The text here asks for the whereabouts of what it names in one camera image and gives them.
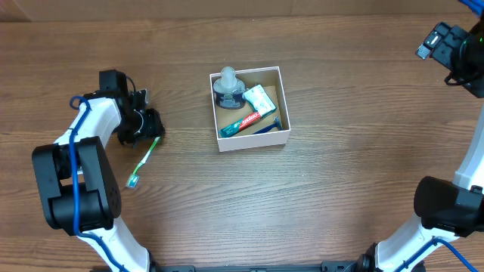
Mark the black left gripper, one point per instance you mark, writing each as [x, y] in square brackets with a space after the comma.
[152, 125]

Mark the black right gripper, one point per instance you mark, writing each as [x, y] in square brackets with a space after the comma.
[444, 49]

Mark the green white toothbrush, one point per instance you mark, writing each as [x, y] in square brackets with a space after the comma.
[134, 177]

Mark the red green toothpaste tube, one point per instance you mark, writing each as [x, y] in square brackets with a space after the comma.
[240, 125]

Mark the blue foaming soap dispenser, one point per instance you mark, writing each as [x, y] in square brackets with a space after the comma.
[229, 90]

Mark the green white soap bar pack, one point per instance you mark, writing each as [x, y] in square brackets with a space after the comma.
[259, 100]

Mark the blue disposable razor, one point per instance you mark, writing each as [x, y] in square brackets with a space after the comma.
[276, 124]

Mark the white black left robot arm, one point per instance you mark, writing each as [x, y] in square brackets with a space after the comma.
[77, 187]

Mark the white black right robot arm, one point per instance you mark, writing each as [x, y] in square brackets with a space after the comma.
[443, 210]

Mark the white cardboard box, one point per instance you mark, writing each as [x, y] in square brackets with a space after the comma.
[270, 79]

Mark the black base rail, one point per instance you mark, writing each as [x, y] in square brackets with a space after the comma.
[325, 266]

